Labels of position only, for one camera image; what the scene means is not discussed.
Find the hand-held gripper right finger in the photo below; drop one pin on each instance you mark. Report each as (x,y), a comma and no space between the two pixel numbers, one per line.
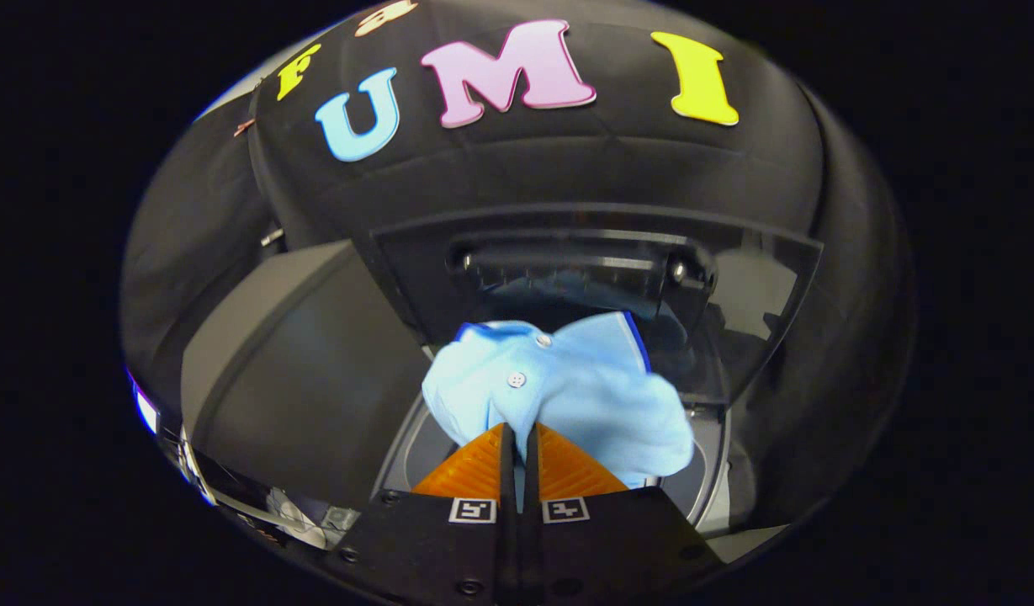
(531,471)

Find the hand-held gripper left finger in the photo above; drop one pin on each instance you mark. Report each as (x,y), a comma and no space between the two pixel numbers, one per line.
(506,471)

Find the light blue polo shirt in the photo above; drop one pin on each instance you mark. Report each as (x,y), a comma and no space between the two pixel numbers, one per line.
(584,396)

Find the top-load washing machine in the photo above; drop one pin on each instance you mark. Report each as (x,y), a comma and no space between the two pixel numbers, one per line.
(706,488)

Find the silver clip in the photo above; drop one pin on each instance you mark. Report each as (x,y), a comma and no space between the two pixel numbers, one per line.
(271,237)

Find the copper clip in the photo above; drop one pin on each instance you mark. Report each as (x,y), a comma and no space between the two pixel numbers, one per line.
(244,127)

